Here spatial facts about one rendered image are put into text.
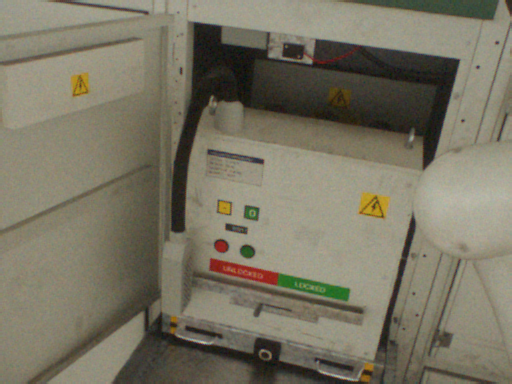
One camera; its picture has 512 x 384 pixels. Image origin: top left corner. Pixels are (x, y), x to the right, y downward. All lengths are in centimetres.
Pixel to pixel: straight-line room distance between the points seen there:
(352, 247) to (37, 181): 64
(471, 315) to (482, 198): 98
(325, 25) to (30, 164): 65
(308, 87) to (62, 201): 99
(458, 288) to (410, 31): 60
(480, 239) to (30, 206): 87
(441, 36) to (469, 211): 77
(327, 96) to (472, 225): 145
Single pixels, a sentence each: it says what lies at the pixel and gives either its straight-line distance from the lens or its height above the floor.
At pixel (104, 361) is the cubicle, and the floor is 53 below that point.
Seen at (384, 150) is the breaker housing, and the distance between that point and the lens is 122.
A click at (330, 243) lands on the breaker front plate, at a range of 122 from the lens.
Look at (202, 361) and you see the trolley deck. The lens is 141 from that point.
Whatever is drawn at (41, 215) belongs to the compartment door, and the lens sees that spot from 119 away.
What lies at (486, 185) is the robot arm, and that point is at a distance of 52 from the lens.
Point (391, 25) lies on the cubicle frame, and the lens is 126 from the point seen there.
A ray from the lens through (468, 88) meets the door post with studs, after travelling 128.
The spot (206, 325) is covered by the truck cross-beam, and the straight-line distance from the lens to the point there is 140.
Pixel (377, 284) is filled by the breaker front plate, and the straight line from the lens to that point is 125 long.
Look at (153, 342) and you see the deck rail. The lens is 145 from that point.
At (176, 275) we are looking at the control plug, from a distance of 122.
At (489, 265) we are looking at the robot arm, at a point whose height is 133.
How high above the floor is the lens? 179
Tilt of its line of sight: 30 degrees down
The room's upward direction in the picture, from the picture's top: 6 degrees clockwise
